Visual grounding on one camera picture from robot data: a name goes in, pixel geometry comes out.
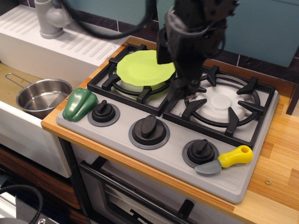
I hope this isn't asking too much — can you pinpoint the grey toy stove top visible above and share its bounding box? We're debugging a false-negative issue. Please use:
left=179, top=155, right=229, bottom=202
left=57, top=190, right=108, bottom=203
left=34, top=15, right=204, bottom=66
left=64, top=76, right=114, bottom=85
left=55, top=63, right=280, bottom=205

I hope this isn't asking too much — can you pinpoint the light green plastic plate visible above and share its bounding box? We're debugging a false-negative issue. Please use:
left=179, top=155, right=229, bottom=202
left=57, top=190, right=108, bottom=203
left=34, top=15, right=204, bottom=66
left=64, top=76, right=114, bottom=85
left=116, top=50, right=175, bottom=86

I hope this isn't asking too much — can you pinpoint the white right burner cap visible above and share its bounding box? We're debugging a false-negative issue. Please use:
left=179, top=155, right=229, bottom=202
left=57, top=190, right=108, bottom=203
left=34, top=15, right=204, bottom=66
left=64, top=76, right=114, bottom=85
left=195, top=84, right=247, bottom=123

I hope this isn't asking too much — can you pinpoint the middle black stove knob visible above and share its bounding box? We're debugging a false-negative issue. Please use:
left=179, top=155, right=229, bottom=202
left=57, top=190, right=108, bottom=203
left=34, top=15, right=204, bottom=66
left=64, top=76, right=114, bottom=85
left=128, top=114, right=170, bottom=150

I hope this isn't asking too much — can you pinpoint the left black stove knob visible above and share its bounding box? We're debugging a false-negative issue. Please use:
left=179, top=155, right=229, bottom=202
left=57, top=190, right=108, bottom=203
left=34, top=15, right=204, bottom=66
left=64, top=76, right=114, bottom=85
left=87, top=100, right=120, bottom=127

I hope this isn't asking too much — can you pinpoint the right black burner grate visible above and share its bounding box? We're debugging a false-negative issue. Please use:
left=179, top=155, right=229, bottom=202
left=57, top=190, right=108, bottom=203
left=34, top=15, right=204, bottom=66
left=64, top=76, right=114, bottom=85
left=163, top=66, right=278, bottom=147

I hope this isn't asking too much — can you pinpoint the small steel pot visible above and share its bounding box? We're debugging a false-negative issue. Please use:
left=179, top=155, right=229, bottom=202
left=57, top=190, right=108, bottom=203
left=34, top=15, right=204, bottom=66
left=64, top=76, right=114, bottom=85
left=5, top=73, right=72, bottom=119

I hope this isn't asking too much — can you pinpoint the green toy bell pepper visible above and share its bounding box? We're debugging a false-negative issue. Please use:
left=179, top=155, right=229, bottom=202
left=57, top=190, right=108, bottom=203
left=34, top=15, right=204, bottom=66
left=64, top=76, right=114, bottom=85
left=63, top=88, right=98, bottom=122

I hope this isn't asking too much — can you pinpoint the black braided cable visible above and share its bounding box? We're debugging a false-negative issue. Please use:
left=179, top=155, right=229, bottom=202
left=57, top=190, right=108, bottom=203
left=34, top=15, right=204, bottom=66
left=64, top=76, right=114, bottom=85
left=59, top=0, right=157, bottom=40

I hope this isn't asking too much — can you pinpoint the yellow handled toy knife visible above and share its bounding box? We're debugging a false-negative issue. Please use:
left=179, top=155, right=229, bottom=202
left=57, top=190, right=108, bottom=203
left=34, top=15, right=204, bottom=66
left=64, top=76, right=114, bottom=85
left=195, top=145, right=253, bottom=175

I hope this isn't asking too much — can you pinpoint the right black stove knob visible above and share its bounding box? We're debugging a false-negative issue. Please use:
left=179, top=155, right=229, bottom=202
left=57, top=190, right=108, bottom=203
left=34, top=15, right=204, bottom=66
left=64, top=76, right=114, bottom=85
left=182, top=139, right=219, bottom=168

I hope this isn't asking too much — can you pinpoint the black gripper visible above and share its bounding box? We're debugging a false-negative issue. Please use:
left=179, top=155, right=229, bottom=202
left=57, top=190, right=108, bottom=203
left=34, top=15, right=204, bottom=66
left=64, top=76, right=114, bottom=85
left=167, top=46, right=206, bottom=103

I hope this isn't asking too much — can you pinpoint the left black burner grate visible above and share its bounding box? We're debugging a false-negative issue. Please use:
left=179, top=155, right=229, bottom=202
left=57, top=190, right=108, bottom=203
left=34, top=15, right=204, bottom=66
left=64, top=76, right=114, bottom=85
left=87, top=44, right=184, bottom=117

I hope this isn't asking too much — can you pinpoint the white toy sink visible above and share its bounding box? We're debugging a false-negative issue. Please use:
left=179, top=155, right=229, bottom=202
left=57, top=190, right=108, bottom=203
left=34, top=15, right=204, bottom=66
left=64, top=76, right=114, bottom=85
left=0, top=5, right=126, bottom=178

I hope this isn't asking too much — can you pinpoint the black burner grate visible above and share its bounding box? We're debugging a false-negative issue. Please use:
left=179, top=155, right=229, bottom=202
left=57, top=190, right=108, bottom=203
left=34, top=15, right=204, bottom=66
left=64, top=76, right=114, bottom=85
left=87, top=44, right=184, bottom=117
left=163, top=66, right=278, bottom=147

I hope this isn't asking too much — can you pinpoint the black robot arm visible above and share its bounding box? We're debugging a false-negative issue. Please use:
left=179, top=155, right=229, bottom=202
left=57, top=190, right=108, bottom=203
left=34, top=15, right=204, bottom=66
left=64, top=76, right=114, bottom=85
left=157, top=0, right=240, bottom=101

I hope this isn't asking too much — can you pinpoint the grey toy faucet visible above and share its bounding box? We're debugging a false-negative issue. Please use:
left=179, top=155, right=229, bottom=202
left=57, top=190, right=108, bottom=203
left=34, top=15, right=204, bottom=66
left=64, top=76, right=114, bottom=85
left=35, top=0, right=71, bottom=39

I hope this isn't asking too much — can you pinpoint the black stove knob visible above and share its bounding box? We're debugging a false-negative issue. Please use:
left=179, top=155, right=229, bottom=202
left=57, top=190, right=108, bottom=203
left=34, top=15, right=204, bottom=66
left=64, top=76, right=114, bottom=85
left=128, top=114, right=170, bottom=150
left=87, top=100, right=120, bottom=127
left=182, top=139, right=219, bottom=168

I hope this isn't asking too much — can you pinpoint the toy oven door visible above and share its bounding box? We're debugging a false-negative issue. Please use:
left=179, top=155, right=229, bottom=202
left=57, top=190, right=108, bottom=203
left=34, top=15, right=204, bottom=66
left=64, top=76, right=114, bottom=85
left=78, top=156, right=233, bottom=224

